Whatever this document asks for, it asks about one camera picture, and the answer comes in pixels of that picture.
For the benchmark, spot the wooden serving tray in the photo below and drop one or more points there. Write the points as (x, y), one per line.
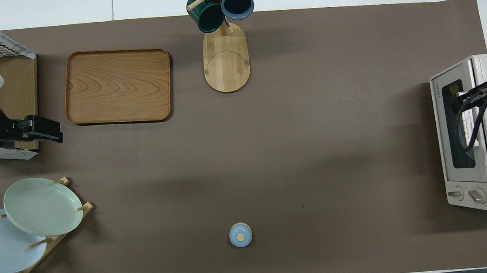
(115, 85)

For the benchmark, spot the wooden mug tree stand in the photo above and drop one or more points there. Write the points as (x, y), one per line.
(226, 65)

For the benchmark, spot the pale green plate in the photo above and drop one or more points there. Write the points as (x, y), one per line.
(42, 206)

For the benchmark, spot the blue mug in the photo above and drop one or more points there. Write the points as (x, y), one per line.
(237, 4)

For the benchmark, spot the racked light blue plate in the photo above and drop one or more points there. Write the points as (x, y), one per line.
(3, 252)

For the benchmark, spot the wooden plate rack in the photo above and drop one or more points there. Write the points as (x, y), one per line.
(86, 206)

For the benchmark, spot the wooden two-tier shelf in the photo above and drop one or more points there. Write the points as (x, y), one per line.
(19, 88)

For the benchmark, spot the dark green mug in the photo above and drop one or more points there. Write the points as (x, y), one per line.
(208, 17)

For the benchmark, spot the brown table mat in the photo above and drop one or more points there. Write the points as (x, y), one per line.
(313, 148)

